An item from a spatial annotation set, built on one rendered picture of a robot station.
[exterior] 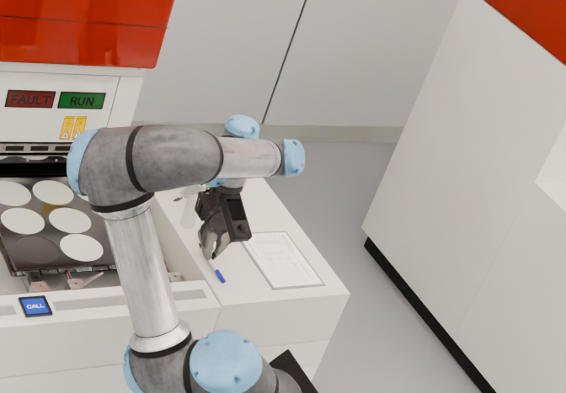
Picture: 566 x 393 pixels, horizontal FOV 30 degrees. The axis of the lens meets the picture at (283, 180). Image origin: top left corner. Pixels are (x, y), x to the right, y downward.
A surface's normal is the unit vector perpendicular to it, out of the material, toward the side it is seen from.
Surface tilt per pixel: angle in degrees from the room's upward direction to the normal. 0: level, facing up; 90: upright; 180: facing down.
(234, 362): 39
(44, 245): 0
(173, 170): 77
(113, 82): 90
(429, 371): 0
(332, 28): 90
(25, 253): 0
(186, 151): 44
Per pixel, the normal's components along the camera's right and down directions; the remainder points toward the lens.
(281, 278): 0.31, -0.81
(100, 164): -0.40, 0.14
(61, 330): 0.45, 0.58
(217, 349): -0.24, -0.57
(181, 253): -0.84, 0.01
